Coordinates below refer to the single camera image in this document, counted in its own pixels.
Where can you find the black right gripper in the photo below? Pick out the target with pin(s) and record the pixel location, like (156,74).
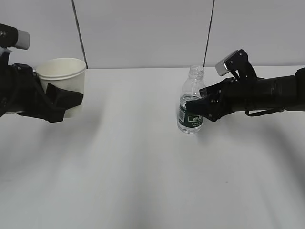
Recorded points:
(225,97)

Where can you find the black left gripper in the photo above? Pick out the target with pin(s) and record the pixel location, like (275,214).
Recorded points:
(21,92)

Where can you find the white paper cup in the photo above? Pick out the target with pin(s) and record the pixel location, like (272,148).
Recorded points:
(64,73)

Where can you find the clear water bottle green label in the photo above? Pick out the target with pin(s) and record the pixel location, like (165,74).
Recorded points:
(193,89)

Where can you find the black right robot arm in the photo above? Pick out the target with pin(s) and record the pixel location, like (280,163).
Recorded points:
(255,97)

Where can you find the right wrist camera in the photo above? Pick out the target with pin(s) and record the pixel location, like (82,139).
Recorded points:
(238,65)

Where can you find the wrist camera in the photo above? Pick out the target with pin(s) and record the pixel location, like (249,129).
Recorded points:
(12,37)
(238,65)

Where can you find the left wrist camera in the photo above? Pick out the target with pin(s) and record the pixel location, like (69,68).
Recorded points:
(12,37)

